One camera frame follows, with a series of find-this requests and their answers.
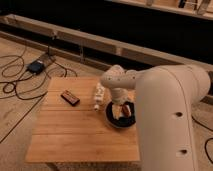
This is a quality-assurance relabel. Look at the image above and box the black floor cable left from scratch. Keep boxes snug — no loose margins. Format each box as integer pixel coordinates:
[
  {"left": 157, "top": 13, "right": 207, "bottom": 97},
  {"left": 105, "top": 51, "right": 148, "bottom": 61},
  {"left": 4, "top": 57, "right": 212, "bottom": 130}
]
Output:
[{"left": 0, "top": 44, "right": 78, "bottom": 144}]

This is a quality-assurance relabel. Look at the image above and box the wooden table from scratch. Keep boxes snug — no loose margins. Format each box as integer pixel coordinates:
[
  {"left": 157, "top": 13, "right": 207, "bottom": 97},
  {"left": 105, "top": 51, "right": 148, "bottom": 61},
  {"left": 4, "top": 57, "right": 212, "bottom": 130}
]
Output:
[{"left": 26, "top": 77, "right": 140, "bottom": 164}]

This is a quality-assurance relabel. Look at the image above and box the black floor cable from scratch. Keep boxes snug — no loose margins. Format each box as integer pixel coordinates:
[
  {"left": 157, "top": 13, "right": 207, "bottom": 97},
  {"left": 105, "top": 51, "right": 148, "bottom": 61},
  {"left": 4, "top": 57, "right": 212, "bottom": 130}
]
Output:
[
  {"left": 191, "top": 113, "right": 213, "bottom": 165},
  {"left": 0, "top": 44, "right": 78, "bottom": 144}
]

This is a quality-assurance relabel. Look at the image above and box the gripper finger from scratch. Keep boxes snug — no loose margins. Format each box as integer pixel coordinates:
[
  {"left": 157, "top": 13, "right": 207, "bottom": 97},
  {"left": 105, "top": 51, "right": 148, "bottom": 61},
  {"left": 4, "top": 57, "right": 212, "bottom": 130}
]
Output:
[
  {"left": 122, "top": 105, "right": 131, "bottom": 117},
  {"left": 112, "top": 105, "right": 121, "bottom": 119}
]

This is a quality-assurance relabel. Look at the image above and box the brown rectangular box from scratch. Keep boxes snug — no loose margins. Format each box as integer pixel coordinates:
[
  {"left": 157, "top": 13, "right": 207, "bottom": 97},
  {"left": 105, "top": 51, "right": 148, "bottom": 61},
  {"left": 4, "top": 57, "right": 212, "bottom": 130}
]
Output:
[{"left": 61, "top": 90, "right": 80, "bottom": 106}]

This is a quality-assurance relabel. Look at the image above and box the white plastic bottle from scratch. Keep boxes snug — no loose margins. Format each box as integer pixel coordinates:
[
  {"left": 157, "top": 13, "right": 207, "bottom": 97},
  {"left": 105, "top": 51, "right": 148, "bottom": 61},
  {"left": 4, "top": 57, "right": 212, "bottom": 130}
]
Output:
[{"left": 94, "top": 83, "right": 105, "bottom": 111}]

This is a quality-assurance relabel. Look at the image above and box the black round bowl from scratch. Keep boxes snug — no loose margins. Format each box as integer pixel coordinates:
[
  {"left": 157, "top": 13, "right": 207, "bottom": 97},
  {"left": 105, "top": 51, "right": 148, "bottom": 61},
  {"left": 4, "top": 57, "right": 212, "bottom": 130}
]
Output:
[{"left": 106, "top": 101, "right": 136, "bottom": 128}]

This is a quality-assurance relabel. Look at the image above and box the wooden frame beam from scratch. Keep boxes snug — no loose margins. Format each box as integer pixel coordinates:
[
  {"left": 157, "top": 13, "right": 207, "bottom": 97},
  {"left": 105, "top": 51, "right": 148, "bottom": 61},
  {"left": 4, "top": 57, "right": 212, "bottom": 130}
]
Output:
[{"left": 0, "top": 14, "right": 213, "bottom": 71}]

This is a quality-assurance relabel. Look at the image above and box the blue power adapter box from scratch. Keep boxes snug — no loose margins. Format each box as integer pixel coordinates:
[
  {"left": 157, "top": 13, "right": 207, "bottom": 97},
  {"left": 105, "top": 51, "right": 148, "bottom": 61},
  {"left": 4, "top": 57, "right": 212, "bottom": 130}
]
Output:
[{"left": 27, "top": 61, "right": 44, "bottom": 75}]

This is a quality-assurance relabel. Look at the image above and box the black floor cable right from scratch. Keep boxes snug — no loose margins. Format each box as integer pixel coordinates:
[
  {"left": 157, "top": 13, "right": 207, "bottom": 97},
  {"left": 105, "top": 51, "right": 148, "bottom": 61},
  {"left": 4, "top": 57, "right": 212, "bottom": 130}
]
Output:
[{"left": 191, "top": 113, "right": 213, "bottom": 165}]

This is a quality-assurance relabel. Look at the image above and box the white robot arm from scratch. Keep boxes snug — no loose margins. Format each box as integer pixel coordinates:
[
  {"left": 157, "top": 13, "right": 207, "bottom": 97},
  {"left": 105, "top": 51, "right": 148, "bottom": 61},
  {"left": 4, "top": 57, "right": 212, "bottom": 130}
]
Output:
[{"left": 100, "top": 65, "right": 211, "bottom": 171}]

